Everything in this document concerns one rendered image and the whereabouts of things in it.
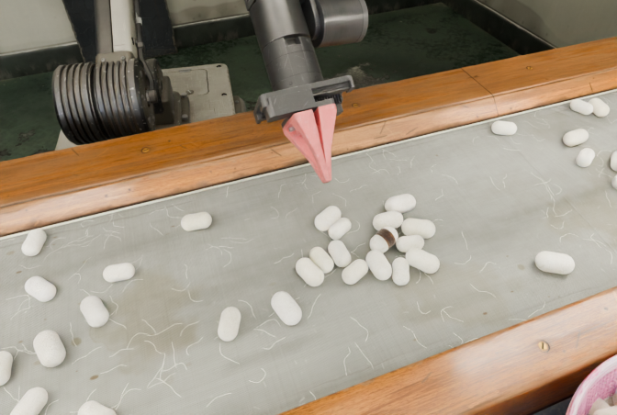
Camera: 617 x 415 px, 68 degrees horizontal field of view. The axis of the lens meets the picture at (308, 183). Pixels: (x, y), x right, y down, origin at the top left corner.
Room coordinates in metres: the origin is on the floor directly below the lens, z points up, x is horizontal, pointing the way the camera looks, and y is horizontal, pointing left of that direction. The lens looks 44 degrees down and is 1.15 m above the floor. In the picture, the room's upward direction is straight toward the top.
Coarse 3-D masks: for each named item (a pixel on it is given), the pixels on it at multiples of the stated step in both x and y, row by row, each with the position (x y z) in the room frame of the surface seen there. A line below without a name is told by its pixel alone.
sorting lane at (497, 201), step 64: (576, 128) 0.55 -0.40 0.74; (192, 192) 0.41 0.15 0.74; (256, 192) 0.41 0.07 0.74; (320, 192) 0.41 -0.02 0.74; (384, 192) 0.41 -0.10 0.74; (448, 192) 0.41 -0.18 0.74; (512, 192) 0.41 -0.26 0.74; (576, 192) 0.41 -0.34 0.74; (0, 256) 0.31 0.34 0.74; (64, 256) 0.31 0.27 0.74; (128, 256) 0.31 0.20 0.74; (192, 256) 0.31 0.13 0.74; (256, 256) 0.31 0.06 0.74; (448, 256) 0.31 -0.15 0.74; (512, 256) 0.31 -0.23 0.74; (576, 256) 0.31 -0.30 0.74; (0, 320) 0.23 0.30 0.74; (64, 320) 0.23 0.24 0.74; (128, 320) 0.23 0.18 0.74; (192, 320) 0.23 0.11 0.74; (256, 320) 0.23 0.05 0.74; (320, 320) 0.23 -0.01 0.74; (384, 320) 0.23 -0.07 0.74; (448, 320) 0.23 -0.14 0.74; (512, 320) 0.23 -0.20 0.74; (64, 384) 0.17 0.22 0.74; (128, 384) 0.17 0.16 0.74; (192, 384) 0.17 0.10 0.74; (256, 384) 0.17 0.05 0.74; (320, 384) 0.17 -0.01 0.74
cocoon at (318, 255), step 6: (312, 252) 0.31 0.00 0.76; (318, 252) 0.30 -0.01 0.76; (324, 252) 0.30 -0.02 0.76; (312, 258) 0.30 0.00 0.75; (318, 258) 0.30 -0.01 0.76; (324, 258) 0.30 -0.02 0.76; (330, 258) 0.30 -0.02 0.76; (318, 264) 0.29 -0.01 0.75; (324, 264) 0.29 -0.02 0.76; (330, 264) 0.29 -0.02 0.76; (324, 270) 0.29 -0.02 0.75; (330, 270) 0.29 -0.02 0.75
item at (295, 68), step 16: (272, 48) 0.45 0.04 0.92; (288, 48) 0.44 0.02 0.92; (304, 48) 0.45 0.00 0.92; (272, 64) 0.44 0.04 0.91; (288, 64) 0.43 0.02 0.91; (304, 64) 0.43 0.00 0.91; (272, 80) 0.43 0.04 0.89; (288, 80) 0.42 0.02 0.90; (304, 80) 0.42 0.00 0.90; (320, 80) 0.43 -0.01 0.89; (336, 80) 0.42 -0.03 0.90; (352, 80) 0.42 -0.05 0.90; (272, 96) 0.39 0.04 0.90; (320, 96) 0.44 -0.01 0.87; (256, 112) 0.41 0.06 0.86
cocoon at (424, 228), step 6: (408, 222) 0.34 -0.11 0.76; (414, 222) 0.34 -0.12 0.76; (420, 222) 0.34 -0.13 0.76; (426, 222) 0.34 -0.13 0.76; (402, 228) 0.34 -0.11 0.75; (408, 228) 0.34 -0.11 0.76; (414, 228) 0.34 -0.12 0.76; (420, 228) 0.34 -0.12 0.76; (426, 228) 0.34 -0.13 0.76; (432, 228) 0.34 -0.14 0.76; (408, 234) 0.34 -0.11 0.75; (414, 234) 0.33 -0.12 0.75; (420, 234) 0.33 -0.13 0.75; (426, 234) 0.33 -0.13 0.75; (432, 234) 0.33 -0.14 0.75
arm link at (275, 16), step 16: (256, 0) 0.50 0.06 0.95; (272, 0) 0.48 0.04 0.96; (288, 0) 0.48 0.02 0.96; (304, 0) 0.51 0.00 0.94; (256, 16) 0.48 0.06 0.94; (272, 16) 0.47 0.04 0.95; (288, 16) 0.47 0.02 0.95; (304, 16) 0.51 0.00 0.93; (256, 32) 0.47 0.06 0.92; (272, 32) 0.46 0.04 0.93; (288, 32) 0.45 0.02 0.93; (304, 32) 0.46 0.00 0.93
